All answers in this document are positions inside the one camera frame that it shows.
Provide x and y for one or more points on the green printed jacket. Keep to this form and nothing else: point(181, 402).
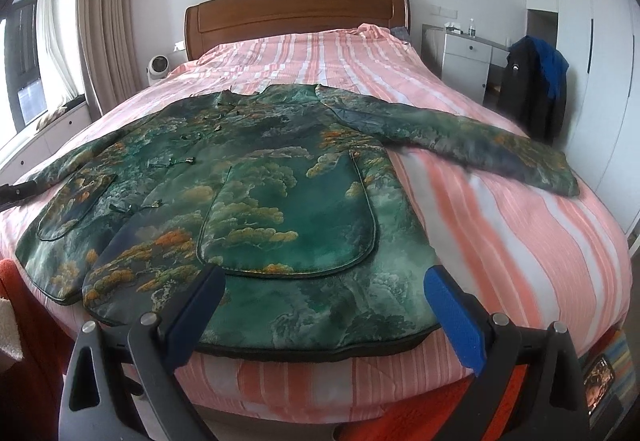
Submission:
point(300, 201)

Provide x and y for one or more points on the white window bench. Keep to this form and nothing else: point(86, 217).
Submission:
point(35, 141)

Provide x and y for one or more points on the white fluffy towel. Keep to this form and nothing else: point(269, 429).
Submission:
point(10, 328)

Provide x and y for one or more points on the wooden headboard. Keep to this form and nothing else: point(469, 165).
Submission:
point(295, 16)

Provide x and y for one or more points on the orange cloth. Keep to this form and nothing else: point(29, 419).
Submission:
point(35, 396)

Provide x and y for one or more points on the blue garment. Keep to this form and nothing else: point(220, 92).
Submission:
point(552, 63)

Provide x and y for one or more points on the white wall switch panel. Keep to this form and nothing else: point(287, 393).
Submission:
point(445, 11)

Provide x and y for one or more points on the white wardrobe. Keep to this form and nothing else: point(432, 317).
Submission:
point(600, 46)

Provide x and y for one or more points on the white bedside desk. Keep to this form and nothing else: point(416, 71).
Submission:
point(465, 61)

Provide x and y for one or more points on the clear plastic bottle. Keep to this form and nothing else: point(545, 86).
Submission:
point(472, 28)

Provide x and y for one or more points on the colourful printed object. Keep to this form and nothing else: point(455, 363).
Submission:
point(602, 371)

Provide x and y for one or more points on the grey pillow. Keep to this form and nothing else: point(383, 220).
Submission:
point(400, 33)

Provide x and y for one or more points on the small white fan heater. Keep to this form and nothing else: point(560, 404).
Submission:
point(158, 68)

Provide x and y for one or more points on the bed with striped pink sheet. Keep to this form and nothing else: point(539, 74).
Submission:
point(500, 246)

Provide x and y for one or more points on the white sheer curtain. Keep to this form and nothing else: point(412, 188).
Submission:
point(57, 51)

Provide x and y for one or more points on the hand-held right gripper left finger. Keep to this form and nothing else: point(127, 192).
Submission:
point(195, 316)

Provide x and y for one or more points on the tissue box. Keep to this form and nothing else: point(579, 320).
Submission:
point(453, 27)

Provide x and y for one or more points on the beige curtain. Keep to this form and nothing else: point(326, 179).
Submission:
point(105, 21)

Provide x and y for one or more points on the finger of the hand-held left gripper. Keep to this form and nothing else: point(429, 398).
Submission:
point(17, 193)

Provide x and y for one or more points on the black jacket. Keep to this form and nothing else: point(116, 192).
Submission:
point(525, 91)

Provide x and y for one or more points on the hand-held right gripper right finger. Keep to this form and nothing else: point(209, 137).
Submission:
point(455, 321)

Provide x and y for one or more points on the dark framed window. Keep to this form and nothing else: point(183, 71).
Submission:
point(22, 61)

